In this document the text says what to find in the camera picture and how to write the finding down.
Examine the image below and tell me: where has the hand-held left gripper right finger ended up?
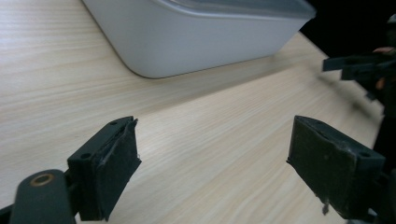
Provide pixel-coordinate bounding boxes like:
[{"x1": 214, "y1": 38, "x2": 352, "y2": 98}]
[{"x1": 286, "y1": 115, "x2": 387, "y2": 220}]

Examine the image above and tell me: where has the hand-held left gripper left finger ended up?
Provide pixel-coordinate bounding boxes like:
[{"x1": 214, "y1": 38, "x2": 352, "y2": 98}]
[{"x1": 67, "y1": 116, "x2": 142, "y2": 222}]

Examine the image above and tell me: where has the white plastic storage container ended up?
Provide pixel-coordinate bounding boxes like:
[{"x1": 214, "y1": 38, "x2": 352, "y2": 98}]
[{"x1": 81, "y1": 0, "x2": 318, "y2": 79}]

